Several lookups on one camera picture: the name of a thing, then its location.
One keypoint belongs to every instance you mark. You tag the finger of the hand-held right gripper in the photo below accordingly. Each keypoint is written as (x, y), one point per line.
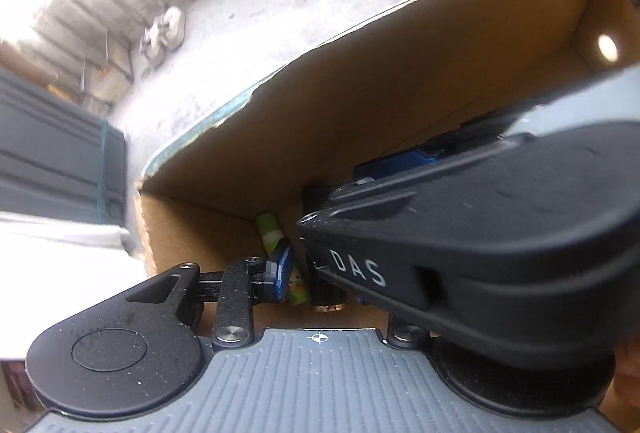
(400, 160)

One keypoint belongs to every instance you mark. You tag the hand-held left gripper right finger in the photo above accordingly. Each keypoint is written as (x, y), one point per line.
(410, 334)

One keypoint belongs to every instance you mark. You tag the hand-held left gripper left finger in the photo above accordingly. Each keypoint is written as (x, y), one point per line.
(282, 269)

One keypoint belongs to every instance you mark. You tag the green and white tube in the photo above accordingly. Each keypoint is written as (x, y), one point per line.
(267, 230)

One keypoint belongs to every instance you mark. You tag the brown cardboard box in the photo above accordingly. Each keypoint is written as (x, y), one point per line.
(400, 63)

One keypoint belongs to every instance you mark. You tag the black cylinder with gold base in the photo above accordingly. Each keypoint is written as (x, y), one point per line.
(327, 295)

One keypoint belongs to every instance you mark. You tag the white slab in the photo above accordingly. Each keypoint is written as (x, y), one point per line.
(55, 283)

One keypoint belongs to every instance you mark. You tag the dark grey ribbed panel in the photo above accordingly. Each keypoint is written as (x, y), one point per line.
(50, 148)

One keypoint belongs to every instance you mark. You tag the white sack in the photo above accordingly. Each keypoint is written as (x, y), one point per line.
(165, 30)

